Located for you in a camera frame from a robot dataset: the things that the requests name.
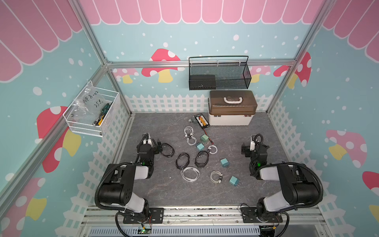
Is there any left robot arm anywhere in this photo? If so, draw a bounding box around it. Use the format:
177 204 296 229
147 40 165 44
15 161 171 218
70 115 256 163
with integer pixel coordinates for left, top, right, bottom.
94 133 161 223

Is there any green yellow tool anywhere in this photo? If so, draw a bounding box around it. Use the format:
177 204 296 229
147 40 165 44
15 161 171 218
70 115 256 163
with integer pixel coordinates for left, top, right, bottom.
92 103 111 126

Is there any teal charger cube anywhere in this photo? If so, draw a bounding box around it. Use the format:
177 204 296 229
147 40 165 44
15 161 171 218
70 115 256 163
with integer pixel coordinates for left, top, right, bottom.
220 158 230 167
196 143 205 151
229 176 241 187

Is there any white wire wall basket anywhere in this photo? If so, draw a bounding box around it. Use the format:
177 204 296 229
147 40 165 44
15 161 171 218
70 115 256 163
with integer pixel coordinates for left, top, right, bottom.
63 82 120 137

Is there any black box in basket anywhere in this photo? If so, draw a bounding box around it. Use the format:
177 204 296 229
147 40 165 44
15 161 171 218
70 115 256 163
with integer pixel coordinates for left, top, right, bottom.
189 75 216 90

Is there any black orange battery pack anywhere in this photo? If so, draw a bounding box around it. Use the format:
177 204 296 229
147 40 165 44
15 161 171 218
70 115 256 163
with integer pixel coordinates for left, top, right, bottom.
194 113 210 129

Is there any brown lidded storage box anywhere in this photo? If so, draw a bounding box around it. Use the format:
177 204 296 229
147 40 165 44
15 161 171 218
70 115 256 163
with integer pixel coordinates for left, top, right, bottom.
208 90 258 126

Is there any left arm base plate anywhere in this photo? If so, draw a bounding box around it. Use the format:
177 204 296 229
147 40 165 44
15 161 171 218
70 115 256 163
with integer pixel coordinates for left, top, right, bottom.
122 208 164 224

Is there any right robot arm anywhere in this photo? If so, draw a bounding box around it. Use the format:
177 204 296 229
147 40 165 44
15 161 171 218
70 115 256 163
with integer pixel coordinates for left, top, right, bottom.
241 134 324 222

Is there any green circuit board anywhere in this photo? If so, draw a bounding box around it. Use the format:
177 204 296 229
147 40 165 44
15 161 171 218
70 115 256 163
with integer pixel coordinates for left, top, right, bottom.
138 227 152 235

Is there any green charger cube far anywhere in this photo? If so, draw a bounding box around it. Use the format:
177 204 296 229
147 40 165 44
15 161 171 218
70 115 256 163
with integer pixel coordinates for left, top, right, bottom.
200 134 209 143

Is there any clear plastic labelled bag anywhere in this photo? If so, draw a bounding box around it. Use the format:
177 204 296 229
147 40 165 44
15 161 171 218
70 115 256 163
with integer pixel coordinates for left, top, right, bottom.
72 83 107 118

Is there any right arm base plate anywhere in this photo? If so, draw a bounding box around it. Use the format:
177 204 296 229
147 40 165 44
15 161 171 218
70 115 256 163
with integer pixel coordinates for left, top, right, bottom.
240 206 283 224

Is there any black mesh wall basket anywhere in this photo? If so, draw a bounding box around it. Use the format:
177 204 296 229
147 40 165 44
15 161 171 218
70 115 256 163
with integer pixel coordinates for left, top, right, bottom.
188 55 252 90

